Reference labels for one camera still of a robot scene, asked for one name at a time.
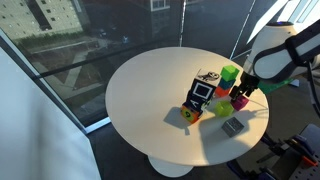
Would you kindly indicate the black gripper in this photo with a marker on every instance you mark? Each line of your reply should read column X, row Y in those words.
column 250, row 81

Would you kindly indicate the pink block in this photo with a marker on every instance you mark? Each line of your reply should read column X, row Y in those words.
column 242, row 103

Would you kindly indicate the blue block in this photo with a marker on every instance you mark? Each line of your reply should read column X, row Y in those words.
column 226, row 84

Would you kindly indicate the orange block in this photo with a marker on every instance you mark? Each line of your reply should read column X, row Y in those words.
column 220, row 91

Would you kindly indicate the yellow-green block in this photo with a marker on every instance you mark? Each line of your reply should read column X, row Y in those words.
column 224, row 108

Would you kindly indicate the green block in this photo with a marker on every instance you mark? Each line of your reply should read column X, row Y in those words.
column 230, row 72

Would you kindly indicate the grey block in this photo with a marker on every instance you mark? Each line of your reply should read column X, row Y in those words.
column 233, row 126

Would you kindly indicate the patterned cube with white square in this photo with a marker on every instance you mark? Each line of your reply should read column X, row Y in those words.
column 202, row 89

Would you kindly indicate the blue-grey wedge object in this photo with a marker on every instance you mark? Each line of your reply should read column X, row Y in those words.
column 295, row 83

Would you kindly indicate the orange-red patterned cube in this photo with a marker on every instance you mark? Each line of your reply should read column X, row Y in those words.
column 190, row 115

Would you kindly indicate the blue clamp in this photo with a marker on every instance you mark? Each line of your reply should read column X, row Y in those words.
column 304, row 144

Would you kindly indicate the white table pedestal base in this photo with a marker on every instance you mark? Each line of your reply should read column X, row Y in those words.
column 170, row 168

